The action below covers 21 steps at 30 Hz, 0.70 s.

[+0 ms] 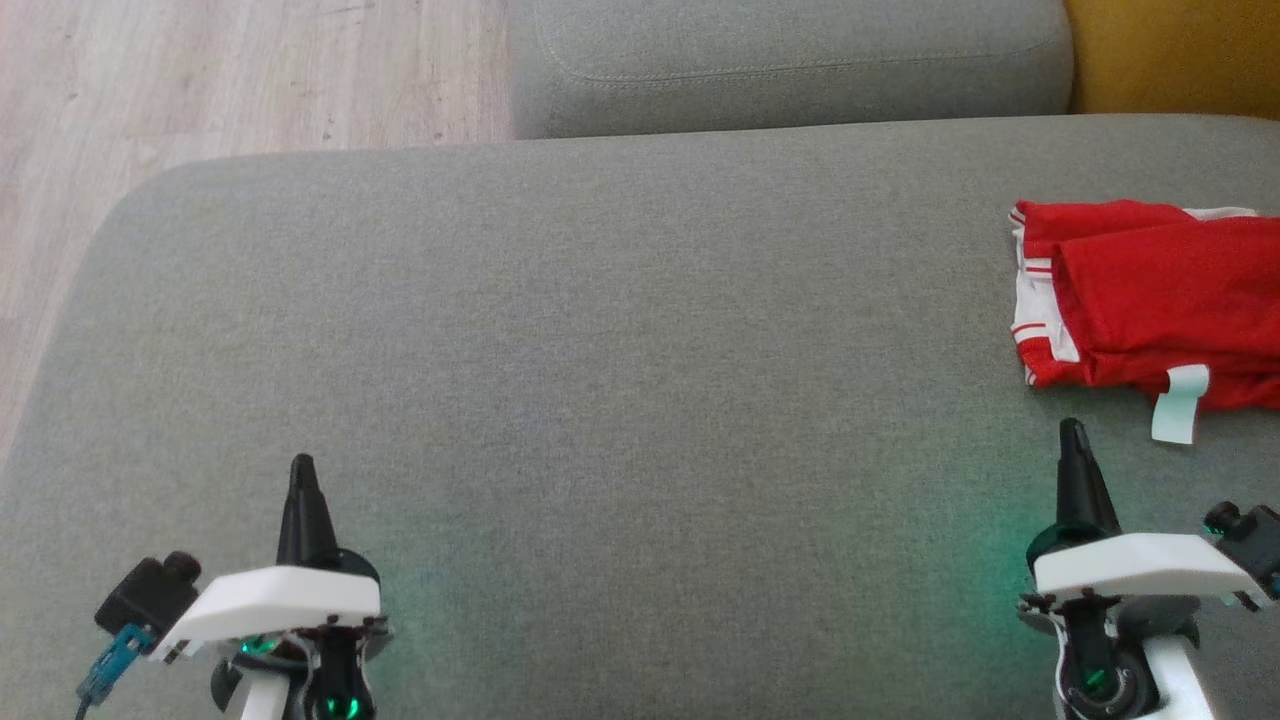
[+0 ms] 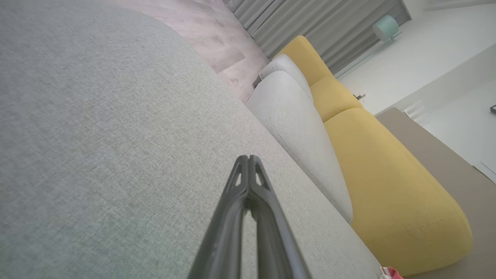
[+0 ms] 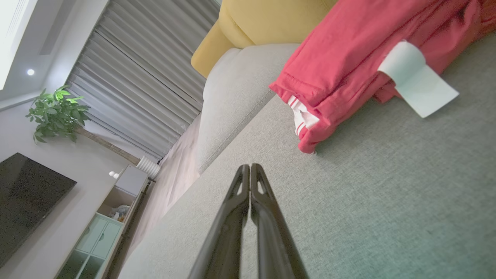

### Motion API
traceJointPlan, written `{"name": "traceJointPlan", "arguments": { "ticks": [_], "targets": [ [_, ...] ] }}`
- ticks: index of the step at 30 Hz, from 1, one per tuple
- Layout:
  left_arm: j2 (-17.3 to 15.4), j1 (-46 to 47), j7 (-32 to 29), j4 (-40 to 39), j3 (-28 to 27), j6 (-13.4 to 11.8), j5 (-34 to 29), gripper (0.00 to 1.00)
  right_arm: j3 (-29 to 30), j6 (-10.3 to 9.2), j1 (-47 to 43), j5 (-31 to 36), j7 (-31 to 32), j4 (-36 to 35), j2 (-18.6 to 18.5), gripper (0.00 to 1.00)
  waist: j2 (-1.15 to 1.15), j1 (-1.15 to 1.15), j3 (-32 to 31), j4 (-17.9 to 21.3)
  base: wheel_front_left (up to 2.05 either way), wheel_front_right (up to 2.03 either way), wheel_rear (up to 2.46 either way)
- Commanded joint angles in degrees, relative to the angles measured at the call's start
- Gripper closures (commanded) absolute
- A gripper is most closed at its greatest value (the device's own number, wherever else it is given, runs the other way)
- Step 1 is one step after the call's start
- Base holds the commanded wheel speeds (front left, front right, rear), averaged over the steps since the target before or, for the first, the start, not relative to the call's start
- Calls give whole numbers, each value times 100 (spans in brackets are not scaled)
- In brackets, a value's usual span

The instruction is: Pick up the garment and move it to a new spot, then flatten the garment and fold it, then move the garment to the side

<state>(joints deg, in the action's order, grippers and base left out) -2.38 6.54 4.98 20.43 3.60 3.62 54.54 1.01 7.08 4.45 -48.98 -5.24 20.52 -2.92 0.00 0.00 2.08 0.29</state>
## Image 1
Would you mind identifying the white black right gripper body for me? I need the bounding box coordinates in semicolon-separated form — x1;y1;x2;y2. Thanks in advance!
1018;525;1266;621

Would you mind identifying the red jersey with number three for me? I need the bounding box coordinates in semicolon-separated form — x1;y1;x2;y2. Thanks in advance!
1008;198;1280;446

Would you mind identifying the grey sofa back cushion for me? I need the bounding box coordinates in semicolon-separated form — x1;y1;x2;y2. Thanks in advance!
508;0;1076;141

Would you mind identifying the yellow cushion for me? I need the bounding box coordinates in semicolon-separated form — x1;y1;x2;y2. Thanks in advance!
1062;0;1280;121

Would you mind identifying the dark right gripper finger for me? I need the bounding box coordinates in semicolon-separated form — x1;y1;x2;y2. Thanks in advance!
1055;418;1089;536
1072;420;1122;538

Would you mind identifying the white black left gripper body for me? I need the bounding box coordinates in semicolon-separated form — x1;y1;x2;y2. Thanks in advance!
150;550;393;663

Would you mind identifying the grey sofa seat cushion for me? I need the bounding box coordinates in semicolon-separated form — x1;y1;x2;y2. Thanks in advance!
0;113;1280;720

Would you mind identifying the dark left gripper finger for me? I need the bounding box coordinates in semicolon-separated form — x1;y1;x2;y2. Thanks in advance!
303;455;341;566
277;455;306;566

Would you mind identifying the black cable with teal connector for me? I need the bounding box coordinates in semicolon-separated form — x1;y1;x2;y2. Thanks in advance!
75;625;153;720

